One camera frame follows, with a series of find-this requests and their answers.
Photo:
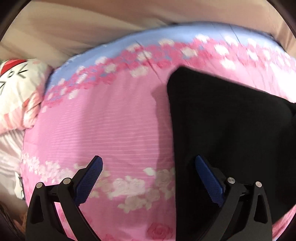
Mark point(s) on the cat print pillow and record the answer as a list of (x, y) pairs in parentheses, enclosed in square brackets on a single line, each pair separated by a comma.
[(20, 92)]

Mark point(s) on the pink floral bedsheet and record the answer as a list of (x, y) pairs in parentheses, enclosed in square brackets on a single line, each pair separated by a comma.
[(111, 129)]

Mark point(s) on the beige curtain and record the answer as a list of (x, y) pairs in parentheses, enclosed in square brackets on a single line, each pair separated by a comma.
[(81, 30)]

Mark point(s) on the black pants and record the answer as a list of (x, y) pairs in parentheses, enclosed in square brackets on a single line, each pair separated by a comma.
[(219, 120)]

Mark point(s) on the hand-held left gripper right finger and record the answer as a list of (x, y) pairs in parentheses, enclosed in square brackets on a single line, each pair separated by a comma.
[(208, 178)]

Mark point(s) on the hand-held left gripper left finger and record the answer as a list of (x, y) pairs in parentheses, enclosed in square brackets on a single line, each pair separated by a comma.
[(91, 176)]

